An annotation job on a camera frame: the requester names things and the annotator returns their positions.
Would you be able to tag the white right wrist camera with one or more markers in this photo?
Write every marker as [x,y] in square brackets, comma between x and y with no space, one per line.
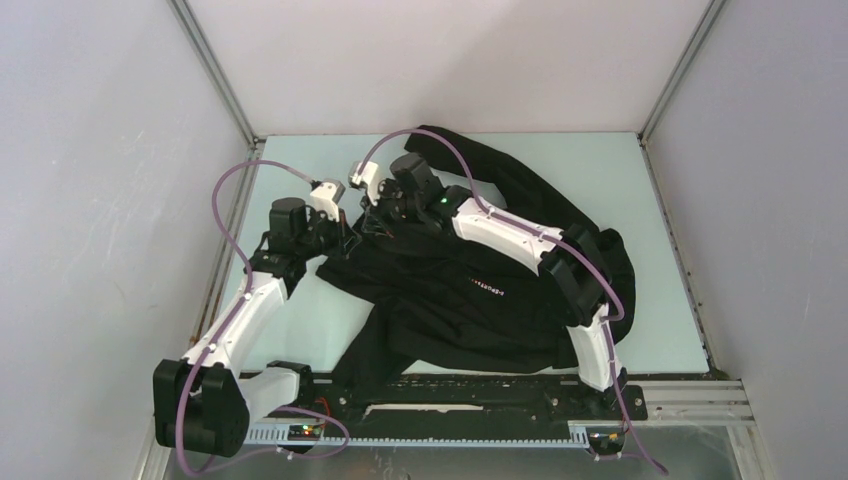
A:
[367,177]

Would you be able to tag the aluminium frame rail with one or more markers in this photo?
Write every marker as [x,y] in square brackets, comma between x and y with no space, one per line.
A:
[672,401]

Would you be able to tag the black jacket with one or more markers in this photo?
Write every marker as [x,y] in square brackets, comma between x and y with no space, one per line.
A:
[458,304]

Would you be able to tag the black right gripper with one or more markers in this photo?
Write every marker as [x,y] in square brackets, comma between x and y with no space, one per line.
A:
[372,225]

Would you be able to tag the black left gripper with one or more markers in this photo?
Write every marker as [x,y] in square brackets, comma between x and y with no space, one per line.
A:
[321,217]

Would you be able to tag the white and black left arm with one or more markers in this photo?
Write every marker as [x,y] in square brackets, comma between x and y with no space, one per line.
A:
[202,402]

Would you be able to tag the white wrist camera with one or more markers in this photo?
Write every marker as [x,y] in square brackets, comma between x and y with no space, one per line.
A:
[367,177]
[325,197]

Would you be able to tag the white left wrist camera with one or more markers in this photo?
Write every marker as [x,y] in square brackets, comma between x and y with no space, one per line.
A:
[325,197]

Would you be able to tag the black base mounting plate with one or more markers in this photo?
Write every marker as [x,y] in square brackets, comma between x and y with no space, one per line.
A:
[544,411]

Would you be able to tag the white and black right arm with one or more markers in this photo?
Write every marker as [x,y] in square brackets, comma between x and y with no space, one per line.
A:
[567,263]

